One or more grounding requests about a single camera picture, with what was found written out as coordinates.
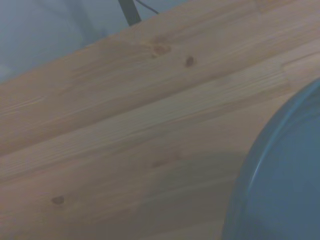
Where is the black camera stand pole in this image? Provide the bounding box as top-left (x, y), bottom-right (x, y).
top-left (117, 0), bottom-right (143, 27)

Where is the teal round plate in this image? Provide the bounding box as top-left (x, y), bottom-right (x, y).
top-left (220, 78), bottom-right (320, 240)

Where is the black camera stand cable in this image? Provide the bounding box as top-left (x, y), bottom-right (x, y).
top-left (135, 0), bottom-right (160, 15)

